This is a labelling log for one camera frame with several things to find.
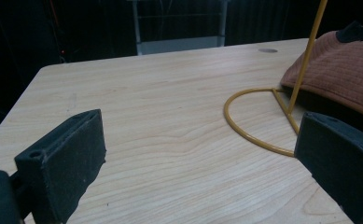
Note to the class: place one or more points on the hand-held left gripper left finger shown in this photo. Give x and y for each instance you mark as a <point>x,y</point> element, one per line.
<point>64,161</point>

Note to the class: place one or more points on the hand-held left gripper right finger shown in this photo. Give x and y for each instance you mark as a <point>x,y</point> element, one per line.
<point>341,155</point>

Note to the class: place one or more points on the yellow metal hat stand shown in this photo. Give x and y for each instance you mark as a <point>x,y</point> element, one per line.
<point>246,133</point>

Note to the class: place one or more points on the dark cloth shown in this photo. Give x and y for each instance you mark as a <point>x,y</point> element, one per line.
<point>358,31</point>

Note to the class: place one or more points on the grey round table grommet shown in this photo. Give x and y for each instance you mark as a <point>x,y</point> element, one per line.
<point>268,50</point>

